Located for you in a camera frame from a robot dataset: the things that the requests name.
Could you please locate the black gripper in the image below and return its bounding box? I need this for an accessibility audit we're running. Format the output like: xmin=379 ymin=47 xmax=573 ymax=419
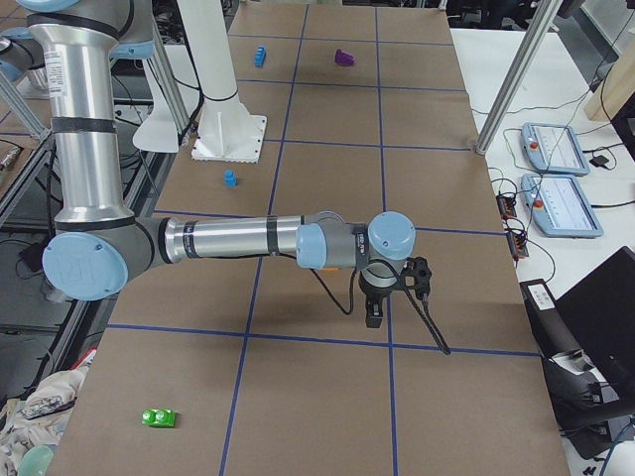
xmin=358 ymin=276 xmax=397 ymax=328

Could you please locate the purple trapezoid block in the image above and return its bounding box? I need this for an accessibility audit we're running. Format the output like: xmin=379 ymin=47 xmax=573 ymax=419
xmin=333 ymin=49 xmax=356 ymax=67

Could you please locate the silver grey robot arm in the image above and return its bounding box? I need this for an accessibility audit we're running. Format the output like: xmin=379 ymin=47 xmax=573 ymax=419
xmin=24 ymin=1 xmax=417 ymax=328

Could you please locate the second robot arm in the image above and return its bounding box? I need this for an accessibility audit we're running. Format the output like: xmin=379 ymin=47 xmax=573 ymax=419
xmin=1 ymin=27 xmax=50 ymax=100

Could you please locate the lower orange relay board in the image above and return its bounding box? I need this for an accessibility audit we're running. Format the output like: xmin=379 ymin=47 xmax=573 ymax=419
xmin=506 ymin=230 xmax=529 ymax=261

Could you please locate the orange relay board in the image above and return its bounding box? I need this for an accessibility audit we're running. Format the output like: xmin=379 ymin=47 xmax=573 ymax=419
xmin=506 ymin=230 xmax=529 ymax=261
xmin=496 ymin=194 xmax=517 ymax=220

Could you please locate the upper orange relay board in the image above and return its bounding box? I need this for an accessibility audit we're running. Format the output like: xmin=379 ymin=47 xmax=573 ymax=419
xmin=496 ymin=194 xmax=517 ymax=220

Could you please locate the small blue toy block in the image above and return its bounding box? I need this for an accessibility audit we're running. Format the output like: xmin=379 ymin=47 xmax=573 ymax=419
xmin=223 ymin=170 xmax=238 ymax=187

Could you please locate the lower teach pendant tablet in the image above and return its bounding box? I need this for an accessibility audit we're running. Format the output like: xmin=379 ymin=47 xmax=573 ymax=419
xmin=520 ymin=174 xmax=603 ymax=239

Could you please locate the teach pendant tablet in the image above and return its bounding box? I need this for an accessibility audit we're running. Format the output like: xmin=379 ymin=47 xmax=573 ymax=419
xmin=521 ymin=122 xmax=589 ymax=177
xmin=520 ymin=174 xmax=603 ymax=239

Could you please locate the black laptop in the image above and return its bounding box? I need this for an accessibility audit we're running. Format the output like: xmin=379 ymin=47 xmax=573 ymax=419
xmin=556 ymin=246 xmax=634 ymax=398

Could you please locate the upper teach pendant tablet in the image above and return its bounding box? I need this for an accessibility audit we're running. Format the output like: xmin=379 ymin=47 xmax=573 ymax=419
xmin=521 ymin=122 xmax=589 ymax=177

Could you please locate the green toy brick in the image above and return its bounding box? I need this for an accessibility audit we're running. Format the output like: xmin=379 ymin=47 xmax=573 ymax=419
xmin=141 ymin=408 xmax=178 ymax=428

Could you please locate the long blue toy brick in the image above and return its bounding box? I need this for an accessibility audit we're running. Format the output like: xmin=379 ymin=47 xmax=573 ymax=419
xmin=253 ymin=45 xmax=267 ymax=68

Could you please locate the patterned cloth bag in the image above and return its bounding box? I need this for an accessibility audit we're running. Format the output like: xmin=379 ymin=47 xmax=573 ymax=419
xmin=1 ymin=368 xmax=88 ymax=475

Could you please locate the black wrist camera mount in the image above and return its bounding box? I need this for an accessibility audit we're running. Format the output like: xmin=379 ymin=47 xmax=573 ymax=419
xmin=401 ymin=257 xmax=433 ymax=302

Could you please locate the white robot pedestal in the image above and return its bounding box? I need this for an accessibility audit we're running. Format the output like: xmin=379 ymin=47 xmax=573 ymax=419
xmin=178 ymin=0 xmax=267 ymax=163

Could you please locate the aluminium frame post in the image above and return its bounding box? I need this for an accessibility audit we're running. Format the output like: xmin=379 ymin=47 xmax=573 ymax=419
xmin=474 ymin=0 xmax=563 ymax=156

